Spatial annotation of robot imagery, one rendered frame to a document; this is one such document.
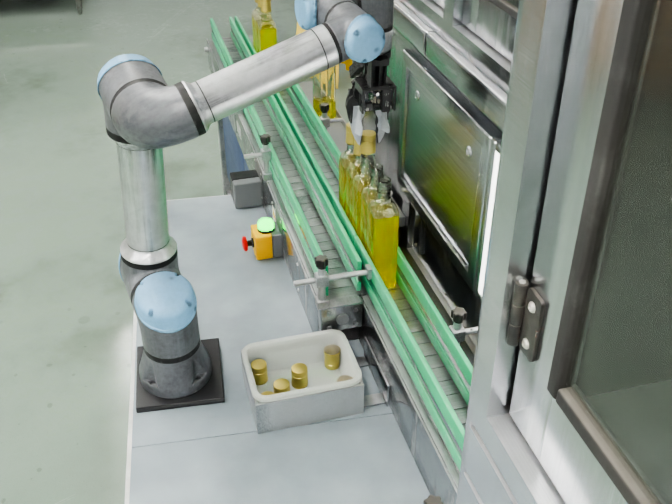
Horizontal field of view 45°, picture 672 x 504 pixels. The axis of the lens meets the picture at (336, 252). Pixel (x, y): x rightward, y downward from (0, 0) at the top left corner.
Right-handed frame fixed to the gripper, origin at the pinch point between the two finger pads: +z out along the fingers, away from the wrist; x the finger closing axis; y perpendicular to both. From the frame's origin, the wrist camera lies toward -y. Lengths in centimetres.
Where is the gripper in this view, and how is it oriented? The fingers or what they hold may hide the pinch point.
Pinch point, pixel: (368, 136)
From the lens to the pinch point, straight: 174.4
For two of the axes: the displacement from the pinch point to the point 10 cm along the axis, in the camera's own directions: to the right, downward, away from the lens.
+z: 0.0, 8.3, 5.5
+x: 9.7, -1.4, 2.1
